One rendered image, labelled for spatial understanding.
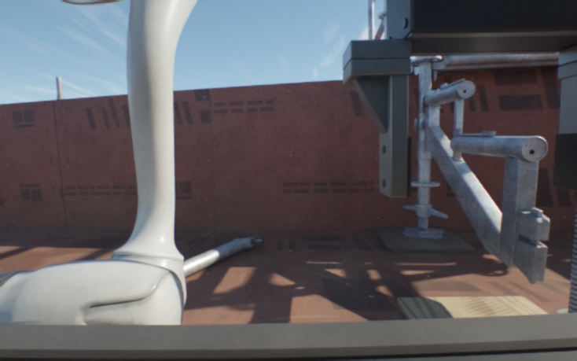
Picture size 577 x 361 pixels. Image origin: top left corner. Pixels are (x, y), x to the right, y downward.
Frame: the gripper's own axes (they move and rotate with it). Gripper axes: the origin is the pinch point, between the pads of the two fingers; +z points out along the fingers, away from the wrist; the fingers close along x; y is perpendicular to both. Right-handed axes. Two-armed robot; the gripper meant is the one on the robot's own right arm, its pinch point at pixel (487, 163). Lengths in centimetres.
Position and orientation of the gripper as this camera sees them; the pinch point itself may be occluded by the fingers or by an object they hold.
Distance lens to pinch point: 24.9
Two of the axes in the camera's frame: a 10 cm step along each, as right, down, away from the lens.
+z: 0.3, 9.9, 1.0
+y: -0.1, 1.1, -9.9
